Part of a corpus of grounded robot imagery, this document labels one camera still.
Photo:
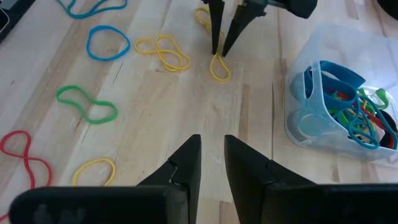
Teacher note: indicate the wide blue rubber band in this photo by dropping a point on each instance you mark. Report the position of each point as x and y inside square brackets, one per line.
[342, 70]

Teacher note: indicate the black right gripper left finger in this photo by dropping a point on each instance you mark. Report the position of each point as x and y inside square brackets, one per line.
[194, 161]

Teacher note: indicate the yellow rubber band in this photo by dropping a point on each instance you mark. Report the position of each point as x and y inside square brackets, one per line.
[175, 69]
[93, 160]
[220, 80]

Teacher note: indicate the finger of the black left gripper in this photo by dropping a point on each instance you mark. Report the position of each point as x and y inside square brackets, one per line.
[242, 15]
[216, 18]

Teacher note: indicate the wide green rubber band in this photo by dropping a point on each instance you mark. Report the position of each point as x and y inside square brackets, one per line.
[382, 95]

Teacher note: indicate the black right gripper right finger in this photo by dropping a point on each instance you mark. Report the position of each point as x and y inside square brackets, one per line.
[245, 168]

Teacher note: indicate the clear plastic bin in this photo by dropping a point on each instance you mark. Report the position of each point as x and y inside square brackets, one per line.
[342, 40]

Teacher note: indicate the red rubber band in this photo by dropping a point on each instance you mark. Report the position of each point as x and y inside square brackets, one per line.
[26, 158]
[373, 118]

